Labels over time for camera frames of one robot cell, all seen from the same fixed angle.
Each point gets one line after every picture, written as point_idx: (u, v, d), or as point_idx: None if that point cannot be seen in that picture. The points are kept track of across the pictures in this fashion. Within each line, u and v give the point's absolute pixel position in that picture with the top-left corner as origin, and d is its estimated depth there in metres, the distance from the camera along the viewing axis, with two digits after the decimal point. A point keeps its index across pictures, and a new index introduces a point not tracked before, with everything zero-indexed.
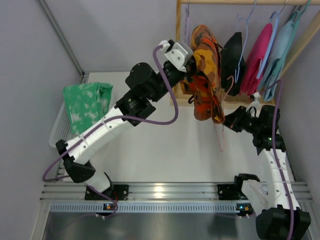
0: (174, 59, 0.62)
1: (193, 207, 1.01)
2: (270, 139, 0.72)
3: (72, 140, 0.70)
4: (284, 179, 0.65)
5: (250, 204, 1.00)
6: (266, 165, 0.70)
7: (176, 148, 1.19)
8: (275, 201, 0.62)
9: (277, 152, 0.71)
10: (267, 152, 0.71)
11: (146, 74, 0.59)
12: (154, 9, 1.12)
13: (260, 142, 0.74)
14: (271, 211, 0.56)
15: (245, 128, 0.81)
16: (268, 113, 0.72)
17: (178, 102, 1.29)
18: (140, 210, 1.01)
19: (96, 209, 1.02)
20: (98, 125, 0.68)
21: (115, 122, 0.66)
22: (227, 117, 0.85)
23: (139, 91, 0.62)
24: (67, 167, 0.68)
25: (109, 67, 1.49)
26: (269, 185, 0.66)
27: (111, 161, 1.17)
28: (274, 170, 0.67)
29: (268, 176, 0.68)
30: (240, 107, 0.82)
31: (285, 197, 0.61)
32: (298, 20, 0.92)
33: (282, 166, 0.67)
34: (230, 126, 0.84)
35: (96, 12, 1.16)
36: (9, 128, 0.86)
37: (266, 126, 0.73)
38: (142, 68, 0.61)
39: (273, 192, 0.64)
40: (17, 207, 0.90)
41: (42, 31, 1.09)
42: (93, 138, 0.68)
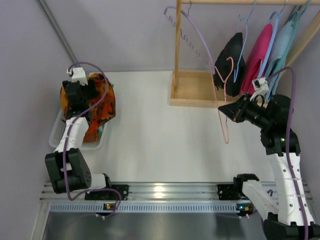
0: (79, 72, 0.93)
1: (193, 207, 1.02)
2: (282, 140, 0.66)
3: (59, 145, 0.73)
4: (298, 192, 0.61)
5: (250, 204, 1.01)
6: (279, 173, 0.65)
7: (176, 147, 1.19)
8: (288, 216, 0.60)
9: (291, 157, 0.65)
10: (279, 158, 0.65)
11: (77, 84, 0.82)
12: (154, 10, 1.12)
13: (270, 142, 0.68)
14: (284, 229, 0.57)
15: (250, 119, 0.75)
16: (279, 107, 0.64)
17: (177, 104, 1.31)
18: (140, 210, 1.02)
19: (96, 209, 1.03)
20: (69, 128, 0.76)
21: (79, 121, 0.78)
22: (229, 107, 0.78)
23: (78, 99, 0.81)
24: (75, 157, 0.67)
25: (109, 67, 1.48)
26: (282, 197, 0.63)
27: (110, 160, 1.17)
28: (288, 181, 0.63)
29: (281, 187, 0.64)
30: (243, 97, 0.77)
31: (299, 212, 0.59)
32: (298, 20, 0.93)
33: (296, 176, 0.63)
34: (233, 118, 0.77)
35: (96, 13, 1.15)
36: (9, 128, 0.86)
37: (277, 122, 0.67)
38: (72, 84, 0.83)
39: (286, 207, 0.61)
40: (18, 207, 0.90)
41: (41, 31, 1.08)
42: (74, 132, 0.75)
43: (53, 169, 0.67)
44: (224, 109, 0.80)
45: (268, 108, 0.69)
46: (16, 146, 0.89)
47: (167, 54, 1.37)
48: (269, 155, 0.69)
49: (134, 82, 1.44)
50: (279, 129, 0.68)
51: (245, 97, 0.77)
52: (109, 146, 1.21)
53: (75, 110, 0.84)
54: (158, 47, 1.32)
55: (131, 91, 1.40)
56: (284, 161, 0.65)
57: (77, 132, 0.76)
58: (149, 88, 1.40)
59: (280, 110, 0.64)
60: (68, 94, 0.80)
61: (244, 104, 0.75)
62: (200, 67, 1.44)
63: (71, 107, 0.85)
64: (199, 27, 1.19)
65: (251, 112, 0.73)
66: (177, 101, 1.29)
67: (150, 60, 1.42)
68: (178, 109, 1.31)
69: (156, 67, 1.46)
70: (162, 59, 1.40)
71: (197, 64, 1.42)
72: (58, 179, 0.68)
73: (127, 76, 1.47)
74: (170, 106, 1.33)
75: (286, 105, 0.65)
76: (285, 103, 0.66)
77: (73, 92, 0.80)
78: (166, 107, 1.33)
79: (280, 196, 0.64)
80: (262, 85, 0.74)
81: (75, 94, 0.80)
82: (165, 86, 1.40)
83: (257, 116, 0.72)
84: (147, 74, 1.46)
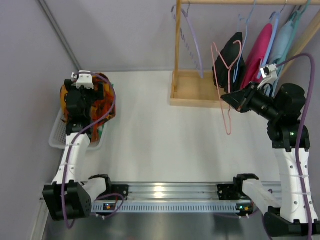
0: (85, 78, 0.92)
1: (193, 207, 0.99)
2: (291, 134, 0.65)
3: (57, 176, 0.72)
4: (304, 191, 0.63)
5: (251, 204, 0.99)
6: (285, 169, 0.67)
7: (177, 147, 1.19)
8: (292, 213, 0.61)
9: (300, 153, 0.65)
10: (287, 154, 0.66)
11: (77, 96, 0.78)
12: (154, 11, 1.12)
13: (278, 135, 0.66)
14: (288, 226, 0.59)
15: (256, 110, 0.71)
16: (290, 99, 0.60)
17: (176, 103, 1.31)
18: (140, 210, 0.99)
19: (96, 209, 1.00)
20: (68, 150, 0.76)
21: (79, 139, 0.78)
22: (234, 96, 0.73)
23: (79, 111, 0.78)
24: (73, 193, 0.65)
25: (109, 67, 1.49)
26: (287, 194, 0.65)
27: (111, 160, 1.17)
28: (294, 178, 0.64)
29: (287, 183, 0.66)
30: (251, 86, 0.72)
31: (303, 210, 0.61)
32: (298, 20, 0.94)
33: (303, 174, 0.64)
34: (238, 108, 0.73)
35: (96, 13, 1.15)
36: (9, 128, 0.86)
37: (287, 115, 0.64)
38: (72, 94, 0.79)
39: (291, 204, 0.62)
40: (18, 207, 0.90)
41: (42, 31, 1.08)
42: (74, 158, 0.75)
43: (52, 201, 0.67)
44: (228, 97, 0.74)
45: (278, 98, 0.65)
46: (16, 146, 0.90)
47: (167, 54, 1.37)
48: (275, 148, 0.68)
49: (134, 82, 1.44)
50: (287, 121, 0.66)
51: (253, 85, 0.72)
52: (109, 146, 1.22)
53: (76, 121, 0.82)
54: (158, 46, 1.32)
55: (131, 90, 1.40)
56: (292, 157, 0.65)
57: (76, 156, 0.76)
58: (149, 88, 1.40)
59: (291, 103, 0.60)
60: (68, 106, 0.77)
61: (250, 93, 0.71)
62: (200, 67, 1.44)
63: (71, 117, 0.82)
64: (199, 27, 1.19)
65: (258, 102, 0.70)
66: (177, 101, 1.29)
67: (150, 60, 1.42)
68: (178, 109, 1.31)
69: (156, 67, 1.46)
70: (163, 59, 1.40)
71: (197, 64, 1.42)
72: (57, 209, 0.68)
73: (128, 77, 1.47)
74: (170, 106, 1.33)
75: (298, 96, 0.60)
76: (297, 93, 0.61)
77: (73, 105, 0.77)
78: (166, 107, 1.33)
79: (285, 193, 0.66)
80: (272, 72, 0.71)
81: (76, 107, 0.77)
82: (165, 86, 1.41)
83: (265, 107, 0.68)
84: (147, 74, 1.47)
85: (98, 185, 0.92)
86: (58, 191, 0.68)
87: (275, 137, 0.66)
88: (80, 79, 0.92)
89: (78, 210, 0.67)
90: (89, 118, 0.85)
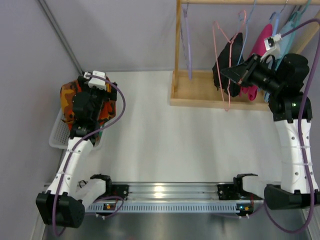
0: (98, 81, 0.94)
1: (193, 207, 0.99)
2: (294, 105, 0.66)
3: (53, 184, 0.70)
4: (305, 161, 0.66)
5: (251, 204, 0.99)
6: (287, 141, 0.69)
7: (177, 147, 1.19)
8: (292, 184, 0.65)
9: (302, 124, 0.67)
10: (289, 127, 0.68)
11: (85, 99, 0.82)
12: (154, 11, 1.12)
13: (280, 107, 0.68)
14: (288, 197, 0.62)
15: (257, 83, 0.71)
16: (294, 68, 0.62)
17: (176, 103, 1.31)
18: (140, 210, 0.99)
19: (96, 210, 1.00)
20: (68, 157, 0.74)
21: (80, 146, 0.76)
22: (235, 70, 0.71)
23: (85, 113, 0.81)
24: (65, 206, 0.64)
25: (109, 68, 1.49)
26: (289, 166, 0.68)
27: (111, 160, 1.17)
28: (295, 149, 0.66)
29: (288, 154, 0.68)
30: (253, 57, 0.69)
31: (304, 180, 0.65)
32: (298, 20, 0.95)
33: (305, 144, 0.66)
34: (239, 82, 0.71)
35: (96, 13, 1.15)
36: (9, 127, 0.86)
37: (289, 86, 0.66)
38: (80, 97, 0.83)
39: (292, 175, 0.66)
40: (18, 207, 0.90)
41: (42, 31, 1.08)
42: (72, 167, 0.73)
43: (44, 211, 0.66)
44: (229, 72, 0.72)
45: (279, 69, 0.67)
46: (17, 146, 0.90)
47: (167, 54, 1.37)
48: (277, 121, 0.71)
49: (134, 82, 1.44)
50: (289, 92, 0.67)
51: (256, 56, 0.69)
52: (109, 146, 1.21)
53: (82, 123, 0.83)
54: (159, 47, 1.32)
55: (131, 90, 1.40)
56: (294, 129, 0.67)
57: (75, 164, 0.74)
58: (148, 88, 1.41)
59: (295, 71, 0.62)
60: (75, 107, 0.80)
61: (252, 64, 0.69)
62: (200, 67, 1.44)
63: (77, 120, 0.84)
64: (199, 27, 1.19)
65: (260, 75, 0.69)
66: (178, 101, 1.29)
67: (150, 60, 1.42)
68: (178, 109, 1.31)
69: (156, 68, 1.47)
70: (163, 59, 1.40)
71: (197, 65, 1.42)
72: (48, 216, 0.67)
73: (128, 77, 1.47)
74: (170, 106, 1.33)
75: (300, 65, 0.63)
76: (299, 63, 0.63)
77: (79, 108, 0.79)
78: (166, 107, 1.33)
79: (286, 165, 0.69)
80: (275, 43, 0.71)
81: (82, 109, 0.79)
82: (165, 86, 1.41)
83: (266, 79, 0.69)
84: (146, 74, 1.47)
85: (97, 188, 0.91)
86: (51, 200, 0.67)
87: (277, 109, 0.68)
88: (92, 80, 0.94)
89: (69, 222, 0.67)
90: (95, 122, 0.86)
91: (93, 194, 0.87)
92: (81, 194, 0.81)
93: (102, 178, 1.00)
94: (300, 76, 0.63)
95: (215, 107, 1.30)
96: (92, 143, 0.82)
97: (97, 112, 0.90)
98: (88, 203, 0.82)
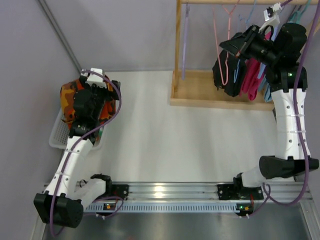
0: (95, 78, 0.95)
1: (192, 207, 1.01)
2: (290, 75, 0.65)
3: (51, 185, 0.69)
4: (299, 129, 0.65)
5: (250, 204, 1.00)
6: (282, 110, 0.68)
7: (177, 146, 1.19)
8: (286, 150, 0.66)
9: (297, 93, 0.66)
10: (285, 96, 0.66)
11: (87, 96, 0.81)
12: (154, 11, 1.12)
13: (276, 77, 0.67)
14: (280, 163, 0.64)
15: (255, 55, 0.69)
16: (291, 36, 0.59)
17: (176, 103, 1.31)
18: (140, 210, 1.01)
19: (96, 209, 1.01)
20: (67, 156, 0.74)
21: (79, 145, 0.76)
22: (233, 43, 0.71)
23: (86, 111, 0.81)
24: (63, 207, 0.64)
25: (109, 68, 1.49)
26: (283, 133, 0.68)
27: (111, 160, 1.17)
28: (290, 118, 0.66)
29: (282, 123, 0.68)
30: (251, 29, 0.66)
31: (297, 147, 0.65)
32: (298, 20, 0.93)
33: (300, 113, 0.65)
34: (237, 54, 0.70)
35: (96, 13, 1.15)
36: (9, 127, 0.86)
37: (286, 55, 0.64)
38: (81, 94, 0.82)
39: (285, 142, 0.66)
40: (18, 207, 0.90)
41: (42, 31, 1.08)
42: (70, 167, 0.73)
43: (42, 211, 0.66)
44: (227, 46, 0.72)
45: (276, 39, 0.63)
46: (16, 146, 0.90)
47: (167, 54, 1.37)
48: (273, 92, 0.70)
49: (134, 82, 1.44)
50: (285, 62, 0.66)
51: (254, 27, 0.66)
52: (109, 146, 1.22)
53: (82, 121, 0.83)
54: (159, 46, 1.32)
55: (130, 90, 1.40)
56: (289, 98, 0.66)
57: (74, 163, 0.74)
58: (148, 88, 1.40)
59: (292, 41, 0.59)
60: (76, 104, 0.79)
61: (251, 36, 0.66)
62: (200, 67, 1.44)
63: (77, 118, 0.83)
64: (199, 27, 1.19)
65: (258, 47, 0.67)
66: (178, 101, 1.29)
67: (150, 60, 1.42)
68: (178, 109, 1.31)
69: (156, 68, 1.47)
70: (163, 59, 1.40)
71: (197, 64, 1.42)
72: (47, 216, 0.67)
73: (128, 77, 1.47)
74: (170, 106, 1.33)
75: (298, 34, 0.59)
76: (298, 32, 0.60)
77: (81, 105, 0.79)
78: (167, 107, 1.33)
79: (281, 132, 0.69)
80: (275, 14, 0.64)
81: (84, 107, 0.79)
82: (165, 86, 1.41)
83: (264, 51, 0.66)
84: (146, 74, 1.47)
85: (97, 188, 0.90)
86: (49, 201, 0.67)
87: (273, 80, 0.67)
88: (90, 77, 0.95)
89: (67, 223, 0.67)
90: (96, 121, 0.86)
91: (93, 194, 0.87)
92: (81, 194, 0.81)
93: (102, 178, 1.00)
94: (298, 45, 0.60)
95: (215, 107, 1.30)
96: (91, 143, 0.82)
97: (96, 110, 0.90)
98: (88, 203, 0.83)
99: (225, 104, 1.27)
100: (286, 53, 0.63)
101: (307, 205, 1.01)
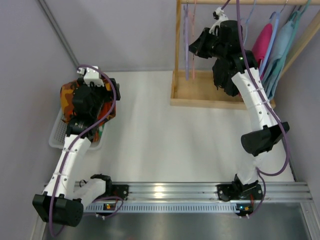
0: (92, 74, 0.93)
1: (193, 207, 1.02)
2: (241, 59, 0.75)
3: (49, 185, 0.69)
4: (263, 100, 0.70)
5: (250, 204, 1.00)
6: (244, 89, 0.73)
7: (178, 146, 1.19)
8: (259, 122, 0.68)
9: (252, 72, 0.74)
10: (243, 75, 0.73)
11: (85, 92, 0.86)
12: (154, 11, 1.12)
13: (232, 64, 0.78)
14: (260, 132, 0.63)
15: (209, 50, 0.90)
16: (230, 28, 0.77)
17: (176, 103, 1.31)
18: (140, 210, 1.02)
19: (96, 210, 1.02)
20: (65, 155, 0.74)
21: (77, 144, 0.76)
22: (193, 44, 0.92)
23: (84, 107, 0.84)
24: (62, 207, 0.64)
25: (109, 67, 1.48)
26: (252, 108, 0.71)
27: (111, 160, 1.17)
28: (253, 93, 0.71)
29: (248, 100, 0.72)
30: (203, 31, 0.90)
31: (268, 116, 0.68)
32: (298, 20, 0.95)
33: (259, 87, 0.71)
34: (196, 52, 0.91)
35: (96, 13, 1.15)
36: (8, 128, 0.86)
37: (232, 45, 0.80)
38: (80, 90, 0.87)
39: (256, 115, 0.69)
40: (17, 207, 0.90)
41: (42, 31, 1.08)
42: (68, 167, 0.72)
43: (42, 211, 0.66)
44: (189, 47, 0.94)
45: (220, 34, 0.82)
46: (16, 146, 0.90)
47: (167, 54, 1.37)
48: (233, 76, 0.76)
49: (135, 82, 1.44)
50: (234, 51, 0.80)
51: (205, 29, 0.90)
52: (109, 146, 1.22)
53: (80, 119, 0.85)
54: (159, 46, 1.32)
55: (131, 90, 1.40)
56: (247, 77, 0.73)
57: (72, 162, 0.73)
58: (149, 88, 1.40)
59: (230, 29, 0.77)
60: (75, 100, 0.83)
61: (204, 36, 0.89)
62: (200, 67, 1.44)
63: (76, 116, 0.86)
64: (199, 27, 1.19)
65: (209, 43, 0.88)
66: (177, 101, 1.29)
67: (150, 60, 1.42)
68: (178, 109, 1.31)
69: (156, 68, 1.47)
70: (163, 59, 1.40)
71: (198, 65, 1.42)
72: (47, 216, 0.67)
73: (128, 77, 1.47)
74: (170, 106, 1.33)
75: (235, 26, 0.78)
76: (233, 24, 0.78)
77: (79, 101, 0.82)
78: (167, 107, 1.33)
79: (250, 109, 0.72)
80: (220, 16, 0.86)
81: (81, 102, 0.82)
82: (165, 87, 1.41)
83: (214, 45, 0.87)
84: (147, 74, 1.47)
85: (96, 188, 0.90)
86: (49, 202, 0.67)
87: (229, 66, 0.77)
88: (87, 74, 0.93)
89: (67, 221, 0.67)
90: (93, 119, 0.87)
91: (92, 194, 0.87)
92: (80, 193, 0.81)
93: (102, 178, 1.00)
94: (237, 34, 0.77)
95: (214, 107, 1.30)
96: (89, 141, 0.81)
97: (95, 109, 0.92)
98: (87, 203, 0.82)
99: (226, 104, 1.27)
100: (231, 42, 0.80)
101: (307, 205, 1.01)
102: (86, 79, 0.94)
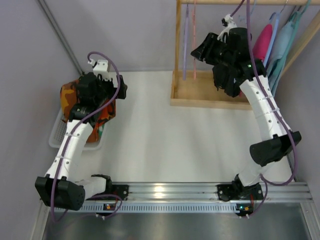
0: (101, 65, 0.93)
1: (192, 207, 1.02)
2: (249, 66, 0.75)
3: (51, 168, 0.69)
4: (273, 108, 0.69)
5: (250, 204, 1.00)
6: (253, 97, 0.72)
7: (178, 146, 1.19)
8: (269, 131, 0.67)
9: (261, 80, 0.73)
10: (251, 83, 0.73)
11: (91, 78, 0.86)
12: (154, 11, 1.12)
13: (240, 71, 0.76)
14: (269, 141, 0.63)
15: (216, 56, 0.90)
16: (240, 36, 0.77)
17: (176, 103, 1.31)
18: (140, 210, 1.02)
19: (95, 210, 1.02)
20: (66, 140, 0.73)
21: (78, 129, 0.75)
22: (197, 49, 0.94)
23: (88, 91, 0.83)
24: (64, 189, 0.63)
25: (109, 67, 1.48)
26: (261, 117, 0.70)
27: (111, 160, 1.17)
28: (262, 101, 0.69)
29: (257, 108, 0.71)
30: (210, 36, 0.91)
31: (278, 125, 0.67)
32: (298, 20, 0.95)
33: (268, 95, 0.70)
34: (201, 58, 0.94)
35: (96, 13, 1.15)
36: (8, 128, 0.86)
37: (240, 52, 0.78)
38: (87, 76, 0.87)
39: (266, 124, 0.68)
40: (17, 207, 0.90)
41: (42, 31, 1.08)
42: (70, 150, 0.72)
43: (43, 193, 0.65)
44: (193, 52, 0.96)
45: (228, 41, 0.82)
46: (16, 146, 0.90)
47: (167, 54, 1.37)
48: (241, 85, 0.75)
49: (135, 83, 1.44)
50: (243, 58, 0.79)
51: (213, 35, 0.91)
52: (109, 146, 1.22)
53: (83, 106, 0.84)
54: (159, 46, 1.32)
55: (131, 90, 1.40)
56: (256, 85, 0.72)
57: (74, 147, 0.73)
58: (149, 89, 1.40)
59: (239, 36, 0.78)
60: (80, 84, 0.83)
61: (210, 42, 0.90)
62: (200, 67, 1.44)
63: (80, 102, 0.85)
64: (199, 27, 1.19)
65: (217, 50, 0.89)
66: (177, 101, 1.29)
67: (150, 60, 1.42)
68: (178, 109, 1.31)
69: (156, 68, 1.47)
70: (163, 59, 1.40)
71: (198, 65, 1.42)
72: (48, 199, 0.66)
73: (128, 77, 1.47)
74: (170, 106, 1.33)
75: (244, 34, 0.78)
76: (242, 31, 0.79)
77: (84, 85, 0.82)
78: (167, 107, 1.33)
79: (259, 117, 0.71)
80: (229, 22, 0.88)
81: (86, 86, 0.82)
82: (166, 87, 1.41)
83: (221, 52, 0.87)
84: (147, 74, 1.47)
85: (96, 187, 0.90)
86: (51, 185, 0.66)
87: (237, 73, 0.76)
88: (97, 66, 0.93)
89: (69, 204, 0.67)
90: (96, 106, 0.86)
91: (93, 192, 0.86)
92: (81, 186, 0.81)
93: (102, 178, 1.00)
94: (246, 41, 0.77)
95: (214, 107, 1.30)
96: (91, 126, 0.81)
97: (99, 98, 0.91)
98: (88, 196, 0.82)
99: (226, 104, 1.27)
100: (240, 50, 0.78)
101: (307, 205, 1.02)
102: (94, 71, 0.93)
